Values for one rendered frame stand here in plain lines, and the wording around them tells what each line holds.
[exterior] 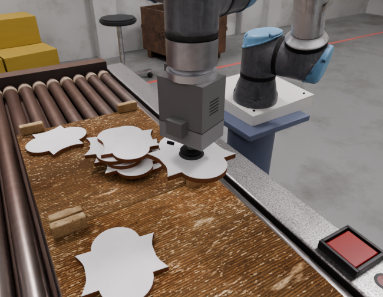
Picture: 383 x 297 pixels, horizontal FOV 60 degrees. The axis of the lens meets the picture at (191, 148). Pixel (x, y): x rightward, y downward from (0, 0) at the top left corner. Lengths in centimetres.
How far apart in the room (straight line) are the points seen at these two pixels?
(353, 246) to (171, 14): 47
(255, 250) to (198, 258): 10
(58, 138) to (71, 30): 403
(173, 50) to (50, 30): 439
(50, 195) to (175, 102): 35
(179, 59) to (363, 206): 196
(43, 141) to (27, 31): 331
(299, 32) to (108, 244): 71
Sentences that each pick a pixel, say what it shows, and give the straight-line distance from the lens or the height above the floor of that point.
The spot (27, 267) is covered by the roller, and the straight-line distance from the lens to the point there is 63.
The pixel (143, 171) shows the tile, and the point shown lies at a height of 96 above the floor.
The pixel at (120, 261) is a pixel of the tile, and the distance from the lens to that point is 56.
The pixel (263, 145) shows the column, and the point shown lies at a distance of 117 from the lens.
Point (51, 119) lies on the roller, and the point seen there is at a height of 91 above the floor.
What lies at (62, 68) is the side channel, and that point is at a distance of 143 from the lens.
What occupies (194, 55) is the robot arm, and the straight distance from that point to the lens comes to 46.
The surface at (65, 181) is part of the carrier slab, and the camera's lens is 76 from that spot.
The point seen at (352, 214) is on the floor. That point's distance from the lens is 222.
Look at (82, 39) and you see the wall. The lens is 494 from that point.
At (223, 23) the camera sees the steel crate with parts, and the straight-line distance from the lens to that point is 461.
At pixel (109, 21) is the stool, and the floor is 70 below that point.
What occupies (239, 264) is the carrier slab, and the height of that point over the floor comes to 94.
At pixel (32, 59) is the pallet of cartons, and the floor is 36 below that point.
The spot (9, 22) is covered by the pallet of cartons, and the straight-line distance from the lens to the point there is 411.
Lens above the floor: 137
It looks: 32 degrees down
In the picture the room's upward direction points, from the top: straight up
